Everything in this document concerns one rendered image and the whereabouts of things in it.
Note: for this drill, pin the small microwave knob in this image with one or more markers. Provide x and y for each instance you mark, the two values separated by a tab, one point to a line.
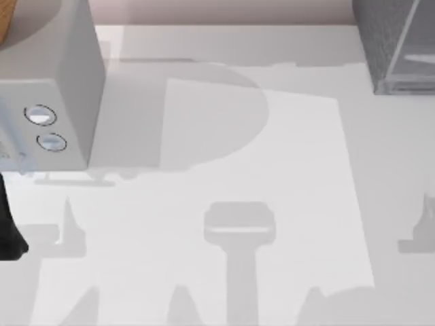
51	142

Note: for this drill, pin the pale microwave oven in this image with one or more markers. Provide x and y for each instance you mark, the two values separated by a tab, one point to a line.
68	88

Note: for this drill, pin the large microwave knob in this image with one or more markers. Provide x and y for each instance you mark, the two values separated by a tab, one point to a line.
39	115

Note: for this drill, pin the grey cabinet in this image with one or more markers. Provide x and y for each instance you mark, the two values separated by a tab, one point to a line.
384	44

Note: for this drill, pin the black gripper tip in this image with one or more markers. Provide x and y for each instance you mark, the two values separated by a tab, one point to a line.
9	234

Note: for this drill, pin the wooden cupboard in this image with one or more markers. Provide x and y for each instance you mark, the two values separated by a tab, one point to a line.
7	17

